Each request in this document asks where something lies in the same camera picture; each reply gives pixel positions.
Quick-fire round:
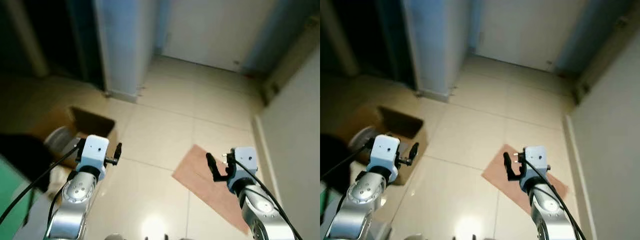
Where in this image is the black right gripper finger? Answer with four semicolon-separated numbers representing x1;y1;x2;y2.
206;152;221;181
503;151;516;181

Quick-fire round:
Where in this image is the open brown cardboard box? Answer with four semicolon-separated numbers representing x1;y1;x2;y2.
30;105;120;168
345;105;430;186

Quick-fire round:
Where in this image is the black table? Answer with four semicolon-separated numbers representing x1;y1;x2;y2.
320;134;351;193
0;134;51;193

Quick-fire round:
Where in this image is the grey round object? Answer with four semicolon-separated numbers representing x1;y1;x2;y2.
44;126;77;157
349;126;374;157

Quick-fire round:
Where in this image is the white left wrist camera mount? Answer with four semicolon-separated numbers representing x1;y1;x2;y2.
369;134;401;182
75;135;110;182

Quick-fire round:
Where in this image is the brown floor mat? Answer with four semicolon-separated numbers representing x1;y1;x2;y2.
481;144;570;216
171;144;251;236

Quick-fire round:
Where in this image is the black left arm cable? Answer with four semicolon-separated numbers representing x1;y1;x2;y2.
320;142;376;181
0;142;83;226

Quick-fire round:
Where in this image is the white door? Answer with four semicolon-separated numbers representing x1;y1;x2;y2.
474;0;590;72
161;0;280;74

